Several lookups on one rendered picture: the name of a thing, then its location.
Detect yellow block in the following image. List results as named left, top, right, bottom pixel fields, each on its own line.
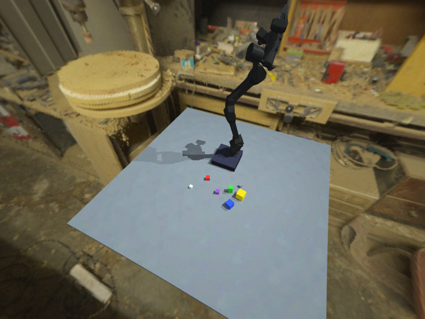
left=236, top=189, right=246, bottom=201

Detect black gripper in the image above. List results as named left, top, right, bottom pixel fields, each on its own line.
left=264, top=4, right=288, bottom=53

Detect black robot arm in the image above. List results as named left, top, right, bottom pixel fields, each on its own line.
left=224, top=27, right=277, bottom=157

